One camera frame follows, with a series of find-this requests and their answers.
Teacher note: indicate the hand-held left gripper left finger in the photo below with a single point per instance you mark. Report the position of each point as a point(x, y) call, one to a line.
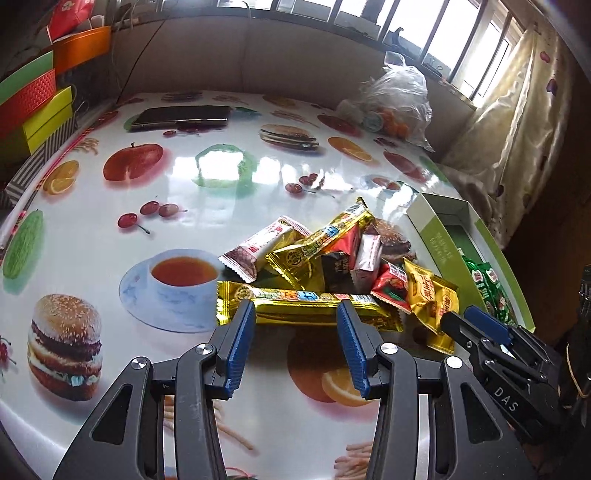
point(238, 341)

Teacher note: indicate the barred window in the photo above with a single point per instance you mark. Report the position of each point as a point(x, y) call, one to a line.
point(351, 18)

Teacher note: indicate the red textured box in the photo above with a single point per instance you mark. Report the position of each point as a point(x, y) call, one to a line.
point(27, 104)

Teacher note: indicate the white and brown snack packet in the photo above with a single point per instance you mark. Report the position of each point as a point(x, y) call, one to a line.
point(258, 249)

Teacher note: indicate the small white snack packet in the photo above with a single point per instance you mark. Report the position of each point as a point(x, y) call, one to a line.
point(367, 254)

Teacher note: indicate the green and white cardboard box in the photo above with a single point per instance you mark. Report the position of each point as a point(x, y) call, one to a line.
point(438, 230)

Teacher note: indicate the black and white striped box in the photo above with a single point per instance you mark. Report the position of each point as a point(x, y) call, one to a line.
point(41, 161)

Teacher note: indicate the black curved hook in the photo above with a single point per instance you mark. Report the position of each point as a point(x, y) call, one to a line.
point(397, 34)

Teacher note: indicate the dark red snack packet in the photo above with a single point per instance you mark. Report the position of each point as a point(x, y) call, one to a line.
point(344, 242)

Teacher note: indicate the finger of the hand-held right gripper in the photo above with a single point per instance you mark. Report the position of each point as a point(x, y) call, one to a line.
point(457, 330)
point(485, 321)

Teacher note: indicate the cream printed curtain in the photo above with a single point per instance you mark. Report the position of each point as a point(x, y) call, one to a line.
point(517, 115)

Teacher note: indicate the clear plastic bag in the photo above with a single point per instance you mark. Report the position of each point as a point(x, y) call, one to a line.
point(397, 92)

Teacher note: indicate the food printed tablecloth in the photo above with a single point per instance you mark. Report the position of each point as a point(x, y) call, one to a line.
point(231, 207)

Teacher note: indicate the black snack packet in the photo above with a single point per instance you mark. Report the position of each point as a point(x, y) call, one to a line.
point(334, 270)

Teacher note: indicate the green snack packet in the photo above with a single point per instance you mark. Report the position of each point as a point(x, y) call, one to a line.
point(501, 300)
point(475, 272)

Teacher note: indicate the black smartphone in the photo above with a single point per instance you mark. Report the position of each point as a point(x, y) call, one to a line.
point(180, 117)

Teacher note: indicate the yellow snack packet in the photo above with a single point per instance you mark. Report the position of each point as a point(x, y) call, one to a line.
point(429, 295)

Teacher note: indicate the orange box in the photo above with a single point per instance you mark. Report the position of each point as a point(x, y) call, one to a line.
point(83, 48)

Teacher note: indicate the yellow-green box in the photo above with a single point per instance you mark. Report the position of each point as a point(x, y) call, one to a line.
point(46, 115)

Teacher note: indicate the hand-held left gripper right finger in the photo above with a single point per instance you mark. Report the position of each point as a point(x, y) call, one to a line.
point(353, 350)

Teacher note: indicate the long gold snack bar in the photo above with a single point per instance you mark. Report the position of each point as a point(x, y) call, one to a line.
point(318, 240)
point(286, 295)

